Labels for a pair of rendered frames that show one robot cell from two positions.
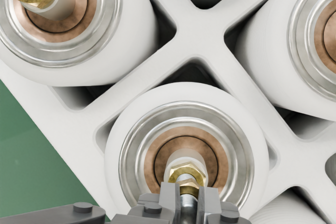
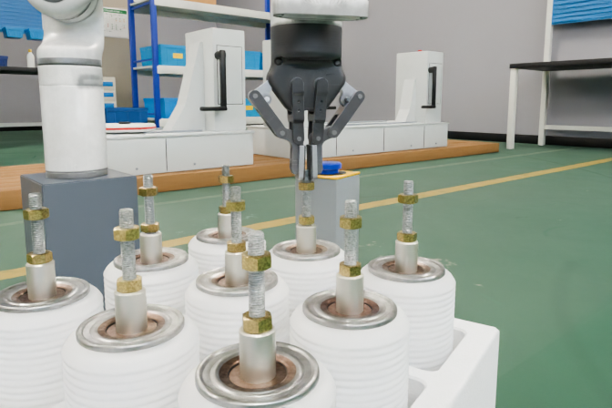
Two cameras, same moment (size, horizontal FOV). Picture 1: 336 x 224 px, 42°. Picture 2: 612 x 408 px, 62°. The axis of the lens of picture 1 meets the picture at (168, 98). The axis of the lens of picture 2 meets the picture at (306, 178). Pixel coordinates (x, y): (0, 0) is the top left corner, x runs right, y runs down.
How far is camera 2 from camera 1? 52 cm
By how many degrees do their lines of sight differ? 79
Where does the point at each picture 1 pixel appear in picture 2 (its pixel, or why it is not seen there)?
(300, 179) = not seen: hidden behind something
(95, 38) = (375, 263)
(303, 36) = (268, 275)
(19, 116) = not seen: outside the picture
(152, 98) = (334, 260)
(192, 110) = (312, 257)
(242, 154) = (281, 253)
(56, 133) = not seen: hidden behind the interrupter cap
